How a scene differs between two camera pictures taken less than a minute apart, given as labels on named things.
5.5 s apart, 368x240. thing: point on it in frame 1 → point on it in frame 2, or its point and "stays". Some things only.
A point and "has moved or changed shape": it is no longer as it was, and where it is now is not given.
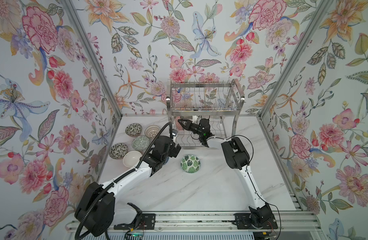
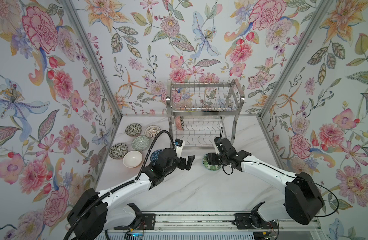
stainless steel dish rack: x=207 y=109 stays
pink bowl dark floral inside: x=178 y=125 stays
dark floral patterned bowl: x=133 y=130 stays
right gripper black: x=188 y=125 → x=211 y=159
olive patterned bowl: x=118 y=151 stays
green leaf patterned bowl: x=190 y=163 has moved or changed shape
